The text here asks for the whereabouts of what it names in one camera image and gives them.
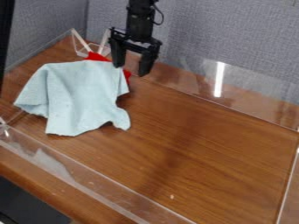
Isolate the red object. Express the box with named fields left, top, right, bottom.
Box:
left=86, top=52, right=132, bottom=83

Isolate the clear acrylic back barrier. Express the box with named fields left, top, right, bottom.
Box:
left=108, top=46, right=299, bottom=132

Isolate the clear acrylic front barrier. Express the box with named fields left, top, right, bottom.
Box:
left=0, top=118, right=196, bottom=224

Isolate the black vertical pole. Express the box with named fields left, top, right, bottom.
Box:
left=0, top=0, right=15, bottom=90

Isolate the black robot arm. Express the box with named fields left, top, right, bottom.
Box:
left=108, top=0, right=163, bottom=77

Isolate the clear acrylic corner bracket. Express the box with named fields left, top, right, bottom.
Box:
left=70, top=29, right=111, bottom=58

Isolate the clear acrylic right barrier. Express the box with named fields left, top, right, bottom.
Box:
left=275, top=146, right=299, bottom=224

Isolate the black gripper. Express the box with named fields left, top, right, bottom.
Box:
left=108, top=27, right=163, bottom=77

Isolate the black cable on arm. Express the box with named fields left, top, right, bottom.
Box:
left=151, top=0, right=166, bottom=26

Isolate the light blue cloth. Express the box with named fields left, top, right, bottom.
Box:
left=14, top=60, right=131, bottom=137

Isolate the clear acrylic barrier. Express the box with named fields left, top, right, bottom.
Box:
left=0, top=118, right=196, bottom=224
left=108, top=46, right=299, bottom=132
left=275, top=146, right=299, bottom=224

